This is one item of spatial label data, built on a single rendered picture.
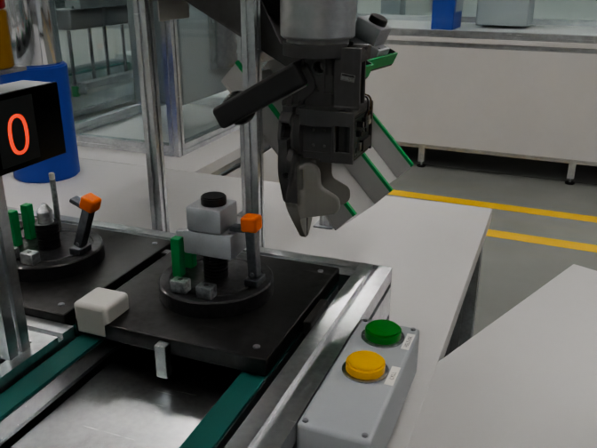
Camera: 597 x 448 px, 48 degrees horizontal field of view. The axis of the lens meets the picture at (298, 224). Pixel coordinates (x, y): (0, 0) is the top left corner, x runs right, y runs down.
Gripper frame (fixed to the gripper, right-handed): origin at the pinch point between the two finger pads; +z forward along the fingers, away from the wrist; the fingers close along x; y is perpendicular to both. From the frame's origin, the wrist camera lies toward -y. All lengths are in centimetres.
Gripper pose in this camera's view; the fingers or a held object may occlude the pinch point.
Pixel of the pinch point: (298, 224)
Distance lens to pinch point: 74.8
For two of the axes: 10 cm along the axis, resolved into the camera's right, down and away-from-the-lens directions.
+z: 0.0, 9.3, 3.6
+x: 3.7, -3.4, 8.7
